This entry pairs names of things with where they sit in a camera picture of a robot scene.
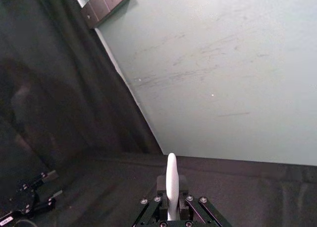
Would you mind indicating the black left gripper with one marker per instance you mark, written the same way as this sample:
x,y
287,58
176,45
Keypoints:
x,y
23,199

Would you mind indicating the black table cloth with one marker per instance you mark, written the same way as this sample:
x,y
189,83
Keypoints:
x,y
74,128

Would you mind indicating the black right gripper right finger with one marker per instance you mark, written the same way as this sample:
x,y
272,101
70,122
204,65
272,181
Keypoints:
x,y
198,209

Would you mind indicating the small white plastic piece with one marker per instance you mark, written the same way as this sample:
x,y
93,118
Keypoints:
x,y
172,182

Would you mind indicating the dark grey box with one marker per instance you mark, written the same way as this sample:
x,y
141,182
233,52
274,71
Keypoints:
x,y
104,6

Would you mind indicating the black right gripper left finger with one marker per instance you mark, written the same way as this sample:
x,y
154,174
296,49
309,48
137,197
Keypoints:
x,y
151,209

